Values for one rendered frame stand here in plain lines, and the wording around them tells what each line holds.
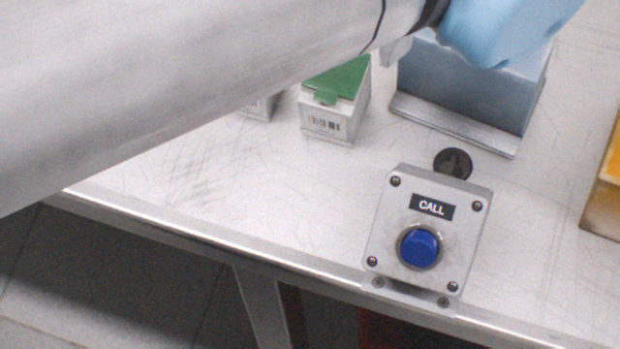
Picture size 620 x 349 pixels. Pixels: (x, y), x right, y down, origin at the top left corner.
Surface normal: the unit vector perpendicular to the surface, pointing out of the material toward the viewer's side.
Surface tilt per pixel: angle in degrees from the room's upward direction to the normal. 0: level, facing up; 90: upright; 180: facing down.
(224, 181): 0
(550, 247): 0
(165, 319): 0
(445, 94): 90
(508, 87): 90
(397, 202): 30
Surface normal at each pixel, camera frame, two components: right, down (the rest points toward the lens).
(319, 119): -0.33, 0.88
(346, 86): -0.04, -0.38
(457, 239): -0.20, 0.11
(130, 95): 0.68, 0.39
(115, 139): 0.65, 0.65
